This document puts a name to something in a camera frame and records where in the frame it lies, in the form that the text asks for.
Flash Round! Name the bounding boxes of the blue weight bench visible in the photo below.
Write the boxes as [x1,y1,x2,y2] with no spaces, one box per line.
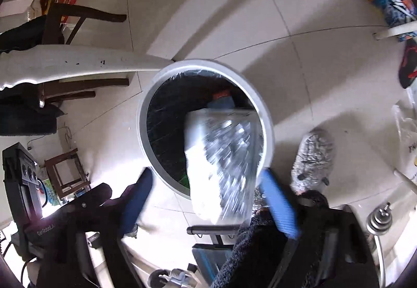
[187,224,240,286]

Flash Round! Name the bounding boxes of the small wooden stool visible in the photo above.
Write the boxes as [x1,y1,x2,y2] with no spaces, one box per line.
[45,148,90,200]

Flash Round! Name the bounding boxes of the white round trash bin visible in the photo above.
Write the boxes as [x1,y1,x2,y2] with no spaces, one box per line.
[137,59,274,198]

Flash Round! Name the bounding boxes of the silver dumbbell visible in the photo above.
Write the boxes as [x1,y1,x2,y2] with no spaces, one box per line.
[366,202,393,236]

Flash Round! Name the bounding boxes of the silver foil wrapper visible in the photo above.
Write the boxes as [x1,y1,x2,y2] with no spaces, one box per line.
[185,108,263,225]

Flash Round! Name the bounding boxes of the grey right slipper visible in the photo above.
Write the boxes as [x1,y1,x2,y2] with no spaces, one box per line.
[291,129,336,194]

